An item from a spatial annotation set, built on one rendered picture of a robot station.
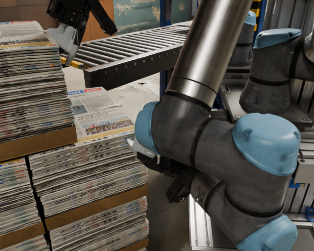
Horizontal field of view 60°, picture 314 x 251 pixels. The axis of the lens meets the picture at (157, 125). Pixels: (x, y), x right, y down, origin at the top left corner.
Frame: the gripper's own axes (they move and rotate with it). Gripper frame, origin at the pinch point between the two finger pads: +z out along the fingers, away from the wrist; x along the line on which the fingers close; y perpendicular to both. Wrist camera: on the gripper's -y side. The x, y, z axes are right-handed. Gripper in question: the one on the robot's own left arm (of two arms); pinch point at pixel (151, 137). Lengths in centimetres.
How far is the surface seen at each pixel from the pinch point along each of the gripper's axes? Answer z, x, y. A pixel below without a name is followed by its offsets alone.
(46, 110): 8.9, 20.2, 7.9
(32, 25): 36.1, 17.0, 20.9
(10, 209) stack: 8.2, 32.4, -14.2
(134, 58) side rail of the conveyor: 83, -33, -6
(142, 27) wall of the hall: 503, -242, -66
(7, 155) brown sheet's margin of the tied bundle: 9.1, 29.8, -0.6
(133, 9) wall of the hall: 494, -217, -27
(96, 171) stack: 8.3, 11.6, -11.1
